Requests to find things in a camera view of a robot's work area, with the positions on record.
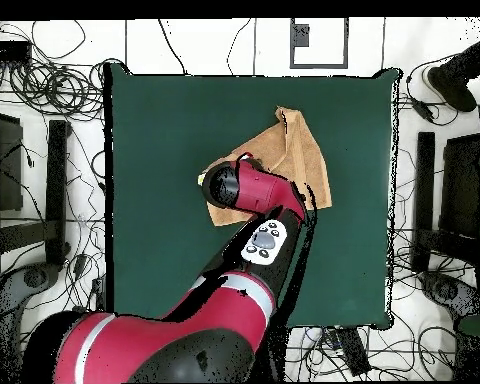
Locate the orange terry towel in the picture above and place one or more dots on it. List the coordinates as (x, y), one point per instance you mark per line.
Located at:
(304, 160)

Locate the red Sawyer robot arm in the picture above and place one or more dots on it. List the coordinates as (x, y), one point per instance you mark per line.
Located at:
(260, 188)

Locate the dark green table cloth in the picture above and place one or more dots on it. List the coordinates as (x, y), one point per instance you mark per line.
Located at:
(164, 140)

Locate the narrow black power strip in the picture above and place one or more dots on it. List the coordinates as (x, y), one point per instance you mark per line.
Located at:
(100, 288)

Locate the person's dark shoe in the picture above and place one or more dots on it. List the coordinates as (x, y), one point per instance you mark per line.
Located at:
(450, 90)

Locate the wide black power strip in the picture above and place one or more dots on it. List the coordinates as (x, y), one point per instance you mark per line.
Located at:
(354, 352)

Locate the person's leg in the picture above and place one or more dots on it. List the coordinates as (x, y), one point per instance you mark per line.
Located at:
(476, 56)

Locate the black rectangular box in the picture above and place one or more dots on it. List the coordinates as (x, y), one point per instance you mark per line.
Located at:
(8, 51)

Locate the grey square frame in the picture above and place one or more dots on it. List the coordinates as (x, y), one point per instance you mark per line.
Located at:
(300, 36)

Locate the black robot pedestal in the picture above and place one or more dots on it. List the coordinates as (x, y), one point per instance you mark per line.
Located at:
(276, 356)

